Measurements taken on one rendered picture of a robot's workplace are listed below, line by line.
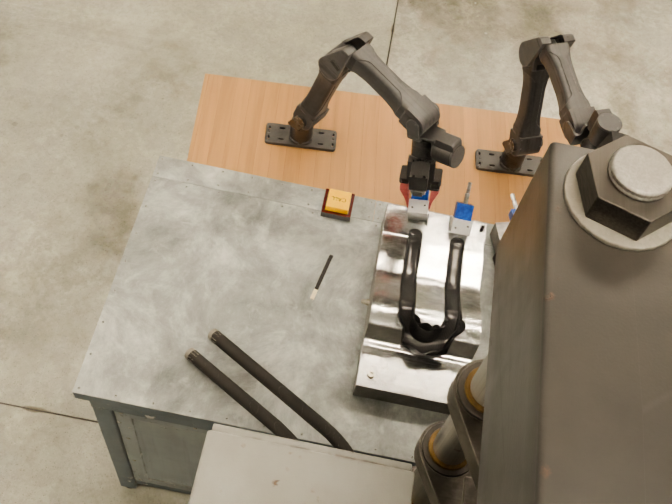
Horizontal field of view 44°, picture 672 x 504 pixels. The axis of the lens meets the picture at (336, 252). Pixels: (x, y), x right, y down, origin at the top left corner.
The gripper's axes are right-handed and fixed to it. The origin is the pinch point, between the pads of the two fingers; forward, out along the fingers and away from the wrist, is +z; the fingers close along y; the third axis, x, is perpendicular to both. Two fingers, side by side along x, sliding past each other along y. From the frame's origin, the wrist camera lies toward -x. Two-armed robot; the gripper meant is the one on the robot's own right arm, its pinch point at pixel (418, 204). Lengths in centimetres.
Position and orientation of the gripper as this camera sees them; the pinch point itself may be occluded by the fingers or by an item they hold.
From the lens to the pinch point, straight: 210.2
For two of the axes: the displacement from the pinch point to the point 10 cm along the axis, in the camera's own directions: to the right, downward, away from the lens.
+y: 9.8, 1.1, -1.3
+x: 1.7, -5.8, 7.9
